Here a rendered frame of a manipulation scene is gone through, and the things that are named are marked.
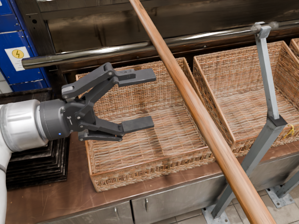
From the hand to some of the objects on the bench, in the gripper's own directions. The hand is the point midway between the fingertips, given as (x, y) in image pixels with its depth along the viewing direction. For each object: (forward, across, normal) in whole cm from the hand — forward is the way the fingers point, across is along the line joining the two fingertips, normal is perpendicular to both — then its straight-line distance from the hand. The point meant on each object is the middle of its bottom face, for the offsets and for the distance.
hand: (147, 101), depth 46 cm
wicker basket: (+68, +60, -34) cm, 97 cm away
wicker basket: (+9, +60, -34) cm, 70 cm away
